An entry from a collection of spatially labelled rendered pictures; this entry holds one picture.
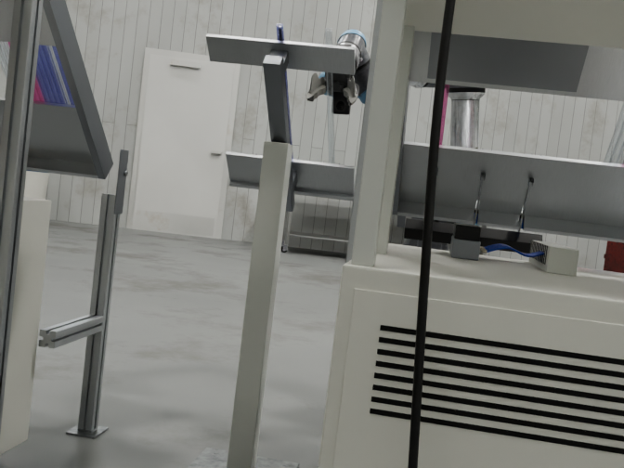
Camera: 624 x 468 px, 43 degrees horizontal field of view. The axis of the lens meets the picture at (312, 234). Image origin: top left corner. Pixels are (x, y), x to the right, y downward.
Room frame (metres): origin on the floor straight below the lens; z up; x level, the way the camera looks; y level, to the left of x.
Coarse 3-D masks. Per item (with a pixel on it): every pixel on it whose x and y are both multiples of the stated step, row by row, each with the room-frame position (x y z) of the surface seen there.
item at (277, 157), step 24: (264, 144) 1.87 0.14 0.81; (288, 144) 1.86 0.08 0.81; (264, 168) 1.86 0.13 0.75; (288, 168) 1.89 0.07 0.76; (264, 192) 1.86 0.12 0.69; (264, 216) 1.86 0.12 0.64; (264, 240) 1.86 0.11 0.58; (264, 264) 1.86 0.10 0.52; (264, 288) 1.86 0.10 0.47; (264, 312) 1.86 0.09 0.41; (264, 336) 1.86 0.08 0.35; (240, 360) 1.86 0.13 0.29; (264, 360) 1.87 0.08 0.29; (240, 384) 1.86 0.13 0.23; (264, 384) 1.90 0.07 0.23; (240, 408) 1.86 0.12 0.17; (240, 432) 1.86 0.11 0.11; (216, 456) 1.97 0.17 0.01; (240, 456) 1.86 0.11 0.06
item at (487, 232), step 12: (408, 228) 1.98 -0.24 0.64; (420, 228) 1.98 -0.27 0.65; (444, 228) 1.98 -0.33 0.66; (492, 228) 1.97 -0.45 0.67; (432, 240) 2.00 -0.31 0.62; (444, 240) 1.99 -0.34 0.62; (480, 240) 1.96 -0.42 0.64; (492, 240) 1.96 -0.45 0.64; (504, 240) 1.95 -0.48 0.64; (516, 240) 1.94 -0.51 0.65; (528, 240) 1.94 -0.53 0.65; (540, 240) 1.94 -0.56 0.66; (528, 252) 1.96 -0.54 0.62
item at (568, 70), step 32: (416, 32) 1.62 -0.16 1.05; (416, 64) 1.67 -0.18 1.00; (448, 64) 1.61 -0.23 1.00; (480, 64) 1.59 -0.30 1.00; (512, 64) 1.58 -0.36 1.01; (544, 64) 1.57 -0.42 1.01; (576, 64) 1.55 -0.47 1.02; (608, 64) 1.58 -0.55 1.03; (576, 96) 1.65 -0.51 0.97; (608, 96) 1.63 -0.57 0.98
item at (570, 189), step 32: (416, 160) 1.86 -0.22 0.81; (448, 160) 1.84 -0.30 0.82; (480, 160) 1.82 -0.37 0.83; (512, 160) 1.80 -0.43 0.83; (544, 160) 1.79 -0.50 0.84; (576, 160) 1.78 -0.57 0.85; (416, 192) 1.94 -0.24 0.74; (448, 192) 1.92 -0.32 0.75; (512, 192) 1.88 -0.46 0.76; (544, 192) 1.86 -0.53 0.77; (576, 192) 1.84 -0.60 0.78; (608, 192) 1.82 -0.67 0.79; (608, 224) 1.89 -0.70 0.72
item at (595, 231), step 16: (400, 208) 1.95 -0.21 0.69; (416, 208) 1.95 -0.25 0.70; (448, 208) 1.94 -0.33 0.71; (464, 208) 1.94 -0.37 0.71; (480, 224) 1.91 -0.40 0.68; (496, 224) 1.90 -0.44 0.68; (512, 224) 1.90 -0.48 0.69; (528, 224) 1.90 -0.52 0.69; (544, 224) 1.90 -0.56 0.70; (560, 224) 1.90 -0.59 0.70; (576, 224) 1.90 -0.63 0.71; (592, 224) 1.90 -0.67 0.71; (608, 240) 1.87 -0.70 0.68
